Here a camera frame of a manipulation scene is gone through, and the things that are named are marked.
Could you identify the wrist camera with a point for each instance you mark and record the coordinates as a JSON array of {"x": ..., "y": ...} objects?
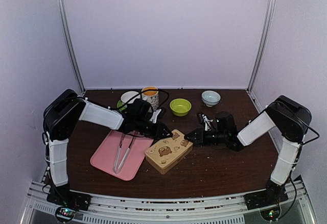
[
  {"x": 157, "y": 115},
  {"x": 206, "y": 122}
]

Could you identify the right rear aluminium frame post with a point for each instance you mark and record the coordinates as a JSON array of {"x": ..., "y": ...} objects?
[{"x": 270, "y": 8}]

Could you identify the green saucer plate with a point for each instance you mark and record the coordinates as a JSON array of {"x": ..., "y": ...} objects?
[{"x": 121, "y": 105}]

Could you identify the bear print tin lid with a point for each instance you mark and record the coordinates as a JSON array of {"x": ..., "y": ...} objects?
[{"x": 176, "y": 140}]

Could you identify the lime green bowl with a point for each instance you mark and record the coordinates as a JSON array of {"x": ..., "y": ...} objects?
[{"x": 180, "y": 107}]

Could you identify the navy white dotted bowl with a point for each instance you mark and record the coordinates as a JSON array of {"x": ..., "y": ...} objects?
[{"x": 129, "y": 97}]

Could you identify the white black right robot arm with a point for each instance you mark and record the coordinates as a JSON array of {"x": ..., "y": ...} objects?
[{"x": 290, "y": 118}]

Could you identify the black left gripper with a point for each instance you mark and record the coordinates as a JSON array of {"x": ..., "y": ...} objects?
[{"x": 159, "y": 131}]

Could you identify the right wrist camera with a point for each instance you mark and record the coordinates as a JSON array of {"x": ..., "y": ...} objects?
[{"x": 206, "y": 122}]

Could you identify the pink plastic tray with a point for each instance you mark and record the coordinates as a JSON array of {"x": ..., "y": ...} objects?
[{"x": 103, "y": 158}]

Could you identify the left rear aluminium frame post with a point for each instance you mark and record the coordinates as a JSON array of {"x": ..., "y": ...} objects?
[{"x": 69, "y": 45}]

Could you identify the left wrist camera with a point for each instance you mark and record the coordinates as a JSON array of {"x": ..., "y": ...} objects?
[{"x": 157, "y": 115}]

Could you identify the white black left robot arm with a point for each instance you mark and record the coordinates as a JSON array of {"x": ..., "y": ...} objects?
[{"x": 62, "y": 115}]

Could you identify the right aluminium table rail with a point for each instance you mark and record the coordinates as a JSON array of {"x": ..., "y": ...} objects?
[{"x": 273, "y": 132}]

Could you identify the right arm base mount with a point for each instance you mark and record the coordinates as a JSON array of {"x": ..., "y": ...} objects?
[{"x": 265, "y": 201}]

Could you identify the tan tin box base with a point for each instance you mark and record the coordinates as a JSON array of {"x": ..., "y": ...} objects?
[{"x": 176, "y": 164}]

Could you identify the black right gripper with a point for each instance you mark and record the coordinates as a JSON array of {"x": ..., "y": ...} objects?
[{"x": 200, "y": 135}]

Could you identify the floral white mug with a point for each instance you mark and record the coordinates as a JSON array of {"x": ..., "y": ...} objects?
[{"x": 151, "y": 95}]

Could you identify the aluminium frame post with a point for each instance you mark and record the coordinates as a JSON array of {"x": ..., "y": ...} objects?
[
  {"x": 270, "y": 8},
  {"x": 69, "y": 45}
]

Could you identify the light blue patterned bowl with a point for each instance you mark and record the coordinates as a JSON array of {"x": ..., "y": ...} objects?
[{"x": 210, "y": 98}]

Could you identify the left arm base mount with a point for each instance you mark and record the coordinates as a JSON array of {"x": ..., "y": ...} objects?
[{"x": 68, "y": 207}]

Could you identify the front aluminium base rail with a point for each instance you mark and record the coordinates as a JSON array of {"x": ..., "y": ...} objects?
[{"x": 218, "y": 209}]

